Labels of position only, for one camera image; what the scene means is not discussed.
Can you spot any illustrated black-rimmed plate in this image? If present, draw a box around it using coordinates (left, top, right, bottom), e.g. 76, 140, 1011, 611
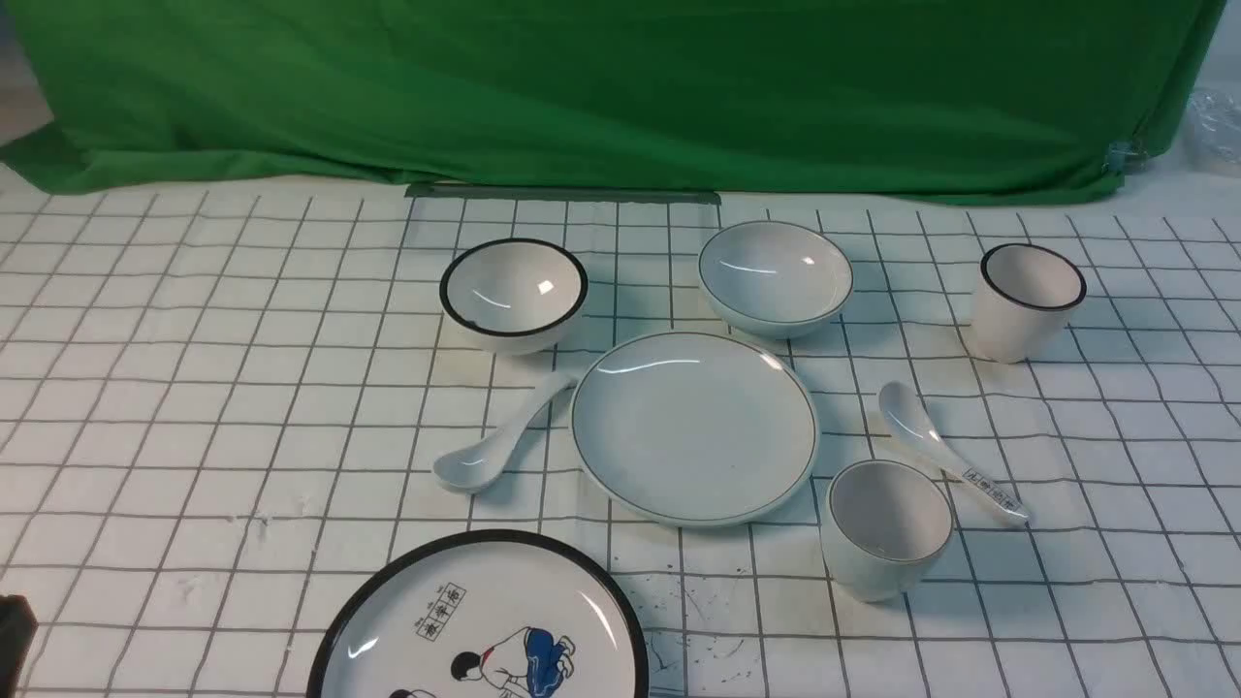
307, 529, 652, 697

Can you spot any grey metal strip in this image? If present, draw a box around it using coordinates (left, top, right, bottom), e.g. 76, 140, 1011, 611
405, 183, 721, 205

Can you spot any white grid tablecloth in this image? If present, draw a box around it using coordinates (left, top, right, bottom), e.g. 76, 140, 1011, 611
1, 189, 1240, 697

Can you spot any white cup thin rim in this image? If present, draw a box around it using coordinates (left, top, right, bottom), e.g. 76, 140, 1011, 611
820, 460, 954, 604

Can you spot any metal backdrop clip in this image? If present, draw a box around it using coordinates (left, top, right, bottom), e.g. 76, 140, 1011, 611
1103, 142, 1149, 175

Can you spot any white shallow bowl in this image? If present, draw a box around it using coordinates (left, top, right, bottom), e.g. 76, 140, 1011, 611
697, 221, 854, 339

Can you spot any white ceramic spoon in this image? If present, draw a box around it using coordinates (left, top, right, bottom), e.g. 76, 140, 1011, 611
431, 370, 582, 493

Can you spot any black-rimmed white cup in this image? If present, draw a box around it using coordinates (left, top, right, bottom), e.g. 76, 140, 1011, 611
965, 242, 1090, 364

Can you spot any white spoon with print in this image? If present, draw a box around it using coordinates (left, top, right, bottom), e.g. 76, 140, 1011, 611
877, 381, 1033, 527

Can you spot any green backdrop cloth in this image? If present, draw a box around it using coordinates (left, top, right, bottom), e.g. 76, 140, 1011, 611
2, 1, 1226, 206

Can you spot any white round plate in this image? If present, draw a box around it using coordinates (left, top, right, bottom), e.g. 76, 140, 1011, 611
570, 332, 820, 527

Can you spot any black-rimmed white bowl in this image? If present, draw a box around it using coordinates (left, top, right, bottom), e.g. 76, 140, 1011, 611
439, 238, 589, 355

